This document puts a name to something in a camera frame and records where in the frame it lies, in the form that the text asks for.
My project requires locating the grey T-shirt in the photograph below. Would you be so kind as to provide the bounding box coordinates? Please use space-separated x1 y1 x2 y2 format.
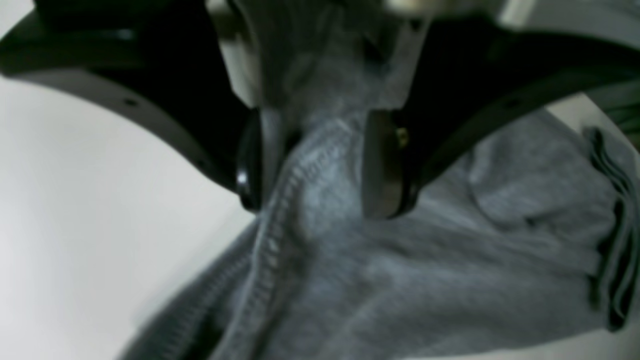
122 0 639 360

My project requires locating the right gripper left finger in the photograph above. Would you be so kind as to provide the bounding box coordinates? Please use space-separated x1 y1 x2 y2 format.
0 0 262 211

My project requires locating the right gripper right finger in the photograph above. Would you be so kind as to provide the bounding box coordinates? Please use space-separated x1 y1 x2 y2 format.
362 14 639 219

